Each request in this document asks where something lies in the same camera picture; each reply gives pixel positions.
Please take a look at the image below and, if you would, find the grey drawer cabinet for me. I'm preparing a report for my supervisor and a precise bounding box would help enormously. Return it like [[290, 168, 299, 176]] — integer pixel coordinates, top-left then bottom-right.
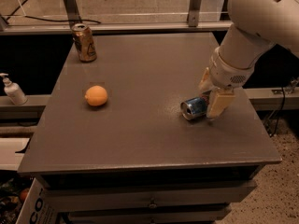
[[19, 33, 280, 224]]

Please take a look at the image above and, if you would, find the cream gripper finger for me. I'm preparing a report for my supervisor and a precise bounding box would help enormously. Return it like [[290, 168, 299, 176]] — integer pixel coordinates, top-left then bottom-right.
[[198, 67, 214, 93], [206, 88, 235, 119]]

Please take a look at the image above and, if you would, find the blue silver redbull can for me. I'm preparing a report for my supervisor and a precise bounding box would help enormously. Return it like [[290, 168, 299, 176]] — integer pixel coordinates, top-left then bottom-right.
[[180, 93, 209, 120]]

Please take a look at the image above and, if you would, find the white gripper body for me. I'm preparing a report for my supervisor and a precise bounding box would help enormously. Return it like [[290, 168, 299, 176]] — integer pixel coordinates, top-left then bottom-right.
[[208, 48, 254, 89]]

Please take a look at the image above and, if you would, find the white cardboard box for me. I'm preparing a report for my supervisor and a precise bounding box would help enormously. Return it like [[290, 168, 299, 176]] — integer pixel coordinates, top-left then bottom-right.
[[16, 179, 59, 224]]

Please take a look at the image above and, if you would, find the black cable behind glass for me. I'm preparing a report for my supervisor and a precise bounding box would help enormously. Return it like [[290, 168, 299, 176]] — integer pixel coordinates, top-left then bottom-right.
[[5, 0, 102, 25]]

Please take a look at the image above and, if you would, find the white pump lotion bottle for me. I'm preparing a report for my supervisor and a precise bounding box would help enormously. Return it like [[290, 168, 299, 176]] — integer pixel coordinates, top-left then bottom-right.
[[0, 73, 27, 105]]

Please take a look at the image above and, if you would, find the gold beverage can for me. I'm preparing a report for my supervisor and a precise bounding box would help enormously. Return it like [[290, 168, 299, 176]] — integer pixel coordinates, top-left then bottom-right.
[[72, 23, 97, 63]]

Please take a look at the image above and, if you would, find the orange fruit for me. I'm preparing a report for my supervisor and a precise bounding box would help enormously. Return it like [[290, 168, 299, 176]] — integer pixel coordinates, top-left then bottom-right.
[[85, 86, 108, 106]]

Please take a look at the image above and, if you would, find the metal railing frame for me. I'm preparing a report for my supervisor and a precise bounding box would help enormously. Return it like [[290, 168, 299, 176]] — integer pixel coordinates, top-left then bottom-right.
[[0, 0, 231, 35]]

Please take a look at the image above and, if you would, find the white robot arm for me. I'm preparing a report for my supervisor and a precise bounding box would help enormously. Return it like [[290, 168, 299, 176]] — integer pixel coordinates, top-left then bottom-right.
[[199, 0, 299, 119]]

